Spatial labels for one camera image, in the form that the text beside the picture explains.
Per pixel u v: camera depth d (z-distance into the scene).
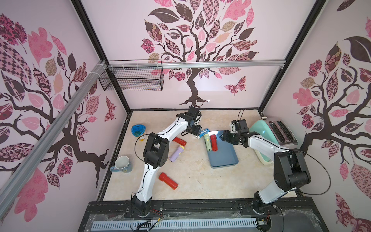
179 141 0.97
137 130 0.95
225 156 0.92
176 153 0.92
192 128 0.83
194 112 0.79
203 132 1.01
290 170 0.46
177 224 0.70
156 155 0.58
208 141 0.97
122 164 0.85
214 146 0.95
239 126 0.74
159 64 0.89
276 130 0.85
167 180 0.81
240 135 0.71
